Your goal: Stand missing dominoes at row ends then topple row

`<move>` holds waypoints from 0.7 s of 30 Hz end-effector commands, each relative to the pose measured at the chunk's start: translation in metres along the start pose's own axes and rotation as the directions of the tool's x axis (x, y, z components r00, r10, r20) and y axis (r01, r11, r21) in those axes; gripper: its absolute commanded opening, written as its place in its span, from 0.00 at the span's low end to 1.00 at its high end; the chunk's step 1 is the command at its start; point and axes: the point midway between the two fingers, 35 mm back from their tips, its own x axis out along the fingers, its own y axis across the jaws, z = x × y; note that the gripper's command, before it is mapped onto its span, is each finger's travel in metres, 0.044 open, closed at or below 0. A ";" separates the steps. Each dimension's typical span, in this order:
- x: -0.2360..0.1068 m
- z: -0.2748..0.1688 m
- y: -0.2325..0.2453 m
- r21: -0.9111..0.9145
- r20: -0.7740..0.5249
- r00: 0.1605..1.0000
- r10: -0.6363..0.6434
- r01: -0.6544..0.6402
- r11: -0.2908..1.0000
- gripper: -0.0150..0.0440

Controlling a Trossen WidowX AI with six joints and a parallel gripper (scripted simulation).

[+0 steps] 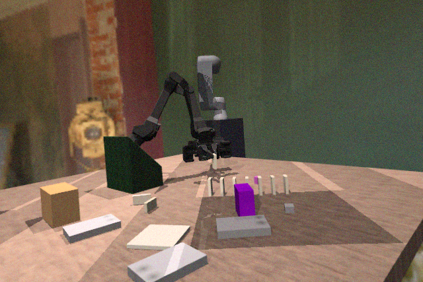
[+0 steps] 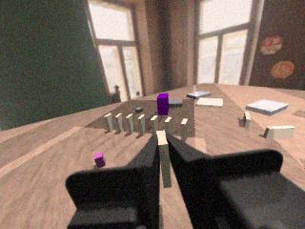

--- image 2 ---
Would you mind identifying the white flat bar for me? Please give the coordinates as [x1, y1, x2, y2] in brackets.
[245, 100, 289, 116]

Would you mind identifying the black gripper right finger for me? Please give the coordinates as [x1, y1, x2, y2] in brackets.
[165, 134, 283, 229]

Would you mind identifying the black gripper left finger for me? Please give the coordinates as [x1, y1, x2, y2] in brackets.
[65, 135, 160, 229]

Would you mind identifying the small magenta block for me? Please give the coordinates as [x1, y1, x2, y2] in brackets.
[94, 152, 106, 168]

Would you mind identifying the purple block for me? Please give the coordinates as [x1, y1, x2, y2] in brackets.
[156, 94, 169, 115]

